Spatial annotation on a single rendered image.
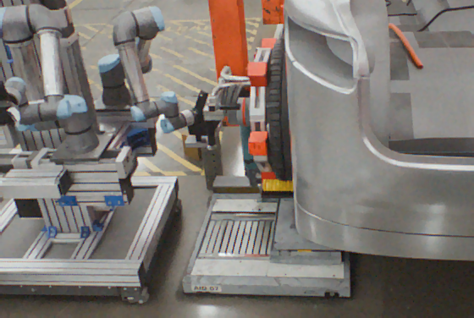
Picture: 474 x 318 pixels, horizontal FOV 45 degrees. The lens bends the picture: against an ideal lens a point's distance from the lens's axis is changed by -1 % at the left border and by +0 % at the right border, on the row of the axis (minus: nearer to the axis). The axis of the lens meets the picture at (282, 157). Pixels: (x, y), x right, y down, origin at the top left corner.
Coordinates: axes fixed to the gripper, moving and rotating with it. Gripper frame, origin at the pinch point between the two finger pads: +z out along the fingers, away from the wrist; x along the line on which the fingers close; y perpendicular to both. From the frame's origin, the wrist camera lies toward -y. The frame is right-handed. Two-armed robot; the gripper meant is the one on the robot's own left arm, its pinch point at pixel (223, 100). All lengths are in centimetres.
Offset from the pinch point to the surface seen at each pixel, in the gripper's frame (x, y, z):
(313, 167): 115, -29, -43
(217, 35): -26.5, -23.3, 17.3
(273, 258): 44, 71, -9
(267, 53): 27.6, -29.1, 8.8
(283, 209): 26, 60, 14
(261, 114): 49, -13, -13
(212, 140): 25.7, 3.7, -24.7
